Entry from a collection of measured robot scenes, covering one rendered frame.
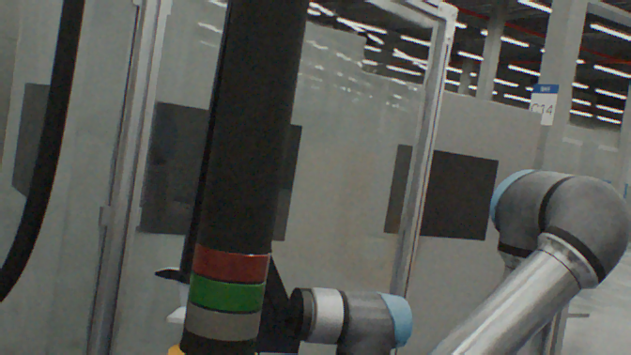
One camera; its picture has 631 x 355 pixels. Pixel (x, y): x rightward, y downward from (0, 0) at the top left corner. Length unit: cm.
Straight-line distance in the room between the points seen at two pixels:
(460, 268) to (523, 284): 385
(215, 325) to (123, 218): 84
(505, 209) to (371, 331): 29
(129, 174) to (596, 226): 68
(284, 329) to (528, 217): 39
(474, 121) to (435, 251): 88
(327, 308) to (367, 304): 6
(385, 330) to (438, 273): 368
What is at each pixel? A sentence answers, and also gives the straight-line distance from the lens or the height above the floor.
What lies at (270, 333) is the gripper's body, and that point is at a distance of 95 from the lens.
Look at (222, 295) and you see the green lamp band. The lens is 30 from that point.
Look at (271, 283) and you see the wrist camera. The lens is 92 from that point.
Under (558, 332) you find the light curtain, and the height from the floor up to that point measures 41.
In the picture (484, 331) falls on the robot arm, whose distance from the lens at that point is 92.
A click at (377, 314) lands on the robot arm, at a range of 98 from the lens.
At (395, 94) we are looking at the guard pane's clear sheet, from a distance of 165.
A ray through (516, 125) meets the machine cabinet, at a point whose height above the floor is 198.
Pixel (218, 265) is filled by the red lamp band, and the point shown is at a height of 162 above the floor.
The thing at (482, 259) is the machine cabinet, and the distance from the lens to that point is 491.
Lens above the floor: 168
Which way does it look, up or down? 3 degrees down
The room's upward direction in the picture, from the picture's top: 9 degrees clockwise
